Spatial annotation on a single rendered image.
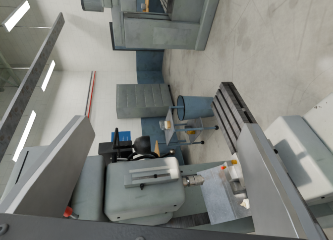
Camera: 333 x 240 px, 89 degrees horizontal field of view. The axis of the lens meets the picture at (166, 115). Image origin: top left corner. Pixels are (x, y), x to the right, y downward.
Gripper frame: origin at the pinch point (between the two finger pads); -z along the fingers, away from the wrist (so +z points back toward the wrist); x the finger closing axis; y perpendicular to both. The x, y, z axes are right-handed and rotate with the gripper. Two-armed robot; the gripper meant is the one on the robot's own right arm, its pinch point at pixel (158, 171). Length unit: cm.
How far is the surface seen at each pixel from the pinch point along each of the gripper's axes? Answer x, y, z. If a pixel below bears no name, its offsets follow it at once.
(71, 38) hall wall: 410, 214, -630
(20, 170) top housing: 47, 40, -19
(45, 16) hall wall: 455, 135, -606
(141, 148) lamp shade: 11, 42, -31
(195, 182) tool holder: -11, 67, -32
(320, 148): -60, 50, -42
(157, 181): 6, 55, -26
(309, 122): -61, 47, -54
